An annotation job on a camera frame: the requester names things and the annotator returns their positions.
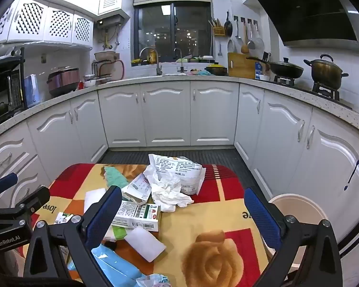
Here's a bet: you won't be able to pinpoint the green white packet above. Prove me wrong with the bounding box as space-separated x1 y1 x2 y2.
103 226 129 243

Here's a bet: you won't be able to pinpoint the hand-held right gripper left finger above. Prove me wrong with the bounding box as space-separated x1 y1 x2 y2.
23 185 123 287

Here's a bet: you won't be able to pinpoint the black ribbed floor mat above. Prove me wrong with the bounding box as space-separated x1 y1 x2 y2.
99 148 276 204

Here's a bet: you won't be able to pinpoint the rose printed blanket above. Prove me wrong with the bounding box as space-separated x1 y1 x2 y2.
18 163 271 287

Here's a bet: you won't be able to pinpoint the white round bin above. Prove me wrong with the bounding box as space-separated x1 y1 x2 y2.
263 194 330 272

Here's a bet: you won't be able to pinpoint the white base cabinets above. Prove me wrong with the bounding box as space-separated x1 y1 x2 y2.
0 79 359 246

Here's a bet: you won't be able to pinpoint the wooden chopstick holder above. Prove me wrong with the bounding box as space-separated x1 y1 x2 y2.
209 17 226 36

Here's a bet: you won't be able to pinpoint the bronze stockpot with lid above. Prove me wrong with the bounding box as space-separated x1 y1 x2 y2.
303 54 349 90

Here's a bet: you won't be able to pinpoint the pink rice cooker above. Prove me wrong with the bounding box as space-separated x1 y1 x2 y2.
46 67 80 98

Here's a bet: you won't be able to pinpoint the red-rimmed chopping board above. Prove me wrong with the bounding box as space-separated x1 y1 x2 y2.
111 60 124 81

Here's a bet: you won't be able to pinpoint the yellow lidded pot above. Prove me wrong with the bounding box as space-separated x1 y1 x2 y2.
205 63 228 76

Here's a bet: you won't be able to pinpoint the black range hood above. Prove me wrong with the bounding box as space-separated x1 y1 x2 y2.
253 0 359 51

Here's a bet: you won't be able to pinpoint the wall water heater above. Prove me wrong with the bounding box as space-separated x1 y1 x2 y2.
96 15 124 30

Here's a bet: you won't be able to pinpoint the small white green box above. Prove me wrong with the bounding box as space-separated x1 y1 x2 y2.
54 212 81 225

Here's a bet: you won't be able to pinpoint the blue translucent container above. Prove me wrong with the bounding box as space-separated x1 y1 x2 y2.
23 74 42 108

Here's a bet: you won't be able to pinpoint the white foam block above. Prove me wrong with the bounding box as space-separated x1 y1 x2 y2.
124 226 167 263
84 187 116 216

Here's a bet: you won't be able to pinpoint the white paper leaflet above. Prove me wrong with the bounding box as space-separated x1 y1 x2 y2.
148 153 206 196

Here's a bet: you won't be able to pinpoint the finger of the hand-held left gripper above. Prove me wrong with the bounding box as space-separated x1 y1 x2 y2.
0 173 19 195
0 185 51 217

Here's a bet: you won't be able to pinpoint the beige clay pot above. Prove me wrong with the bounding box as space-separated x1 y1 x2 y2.
94 51 119 63

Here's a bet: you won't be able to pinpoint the white tissue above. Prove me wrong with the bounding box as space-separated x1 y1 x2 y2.
143 167 195 213

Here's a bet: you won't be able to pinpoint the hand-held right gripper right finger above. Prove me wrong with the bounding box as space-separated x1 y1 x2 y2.
244 187 343 287

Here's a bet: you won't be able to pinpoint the black hook rail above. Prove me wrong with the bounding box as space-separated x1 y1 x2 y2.
234 15 258 24

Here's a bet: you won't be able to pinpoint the black dish rack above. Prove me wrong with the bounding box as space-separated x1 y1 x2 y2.
91 60 112 84

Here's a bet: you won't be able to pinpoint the dark kitchen window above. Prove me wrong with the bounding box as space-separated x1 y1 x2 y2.
134 1 212 64

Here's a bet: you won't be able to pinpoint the microwave oven on rack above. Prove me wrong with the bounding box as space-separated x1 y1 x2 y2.
0 47 26 118

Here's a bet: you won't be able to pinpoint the wooden cutting board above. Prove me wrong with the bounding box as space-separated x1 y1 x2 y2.
227 52 256 79

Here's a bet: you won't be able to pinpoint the tall curved faucet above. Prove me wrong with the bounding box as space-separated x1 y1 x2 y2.
139 47 163 76

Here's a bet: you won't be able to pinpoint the black wok with lid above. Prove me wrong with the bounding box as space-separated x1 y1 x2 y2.
247 56 304 80

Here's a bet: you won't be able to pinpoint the clear plastic wrapper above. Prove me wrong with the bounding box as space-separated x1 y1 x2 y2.
136 273 171 287

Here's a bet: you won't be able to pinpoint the small crushed white carton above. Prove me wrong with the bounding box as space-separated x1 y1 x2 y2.
121 173 152 205

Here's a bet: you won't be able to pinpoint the blue tissue packet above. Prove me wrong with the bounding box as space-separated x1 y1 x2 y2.
91 243 142 287

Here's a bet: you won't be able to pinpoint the green white medicine box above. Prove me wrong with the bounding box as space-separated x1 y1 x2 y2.
111 200 161 232

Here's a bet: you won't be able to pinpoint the black microwave oven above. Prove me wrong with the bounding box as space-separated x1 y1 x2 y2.
0 66 22 104

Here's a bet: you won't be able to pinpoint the wooden spatula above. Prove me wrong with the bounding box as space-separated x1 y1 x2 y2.
241 21 249 54

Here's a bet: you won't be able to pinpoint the small black hanging pan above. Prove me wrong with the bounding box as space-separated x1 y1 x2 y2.
224 11 233 38

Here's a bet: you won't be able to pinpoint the white lattice wall cabinet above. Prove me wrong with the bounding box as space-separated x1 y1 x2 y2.
0 0 94 48

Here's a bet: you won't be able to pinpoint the small faucet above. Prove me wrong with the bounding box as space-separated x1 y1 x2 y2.
174 48 187 74

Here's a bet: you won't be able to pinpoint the mesh strainer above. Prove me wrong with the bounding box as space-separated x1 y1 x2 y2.
253 21 264 53

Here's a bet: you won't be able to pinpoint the metal skimmer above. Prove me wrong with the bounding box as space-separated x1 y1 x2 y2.
247 21 256 50

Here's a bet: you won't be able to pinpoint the green fuzzy cloth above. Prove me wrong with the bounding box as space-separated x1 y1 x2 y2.
104 166 130 189

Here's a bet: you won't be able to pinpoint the gas hob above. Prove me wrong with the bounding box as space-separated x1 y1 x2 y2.
272 75 353 110

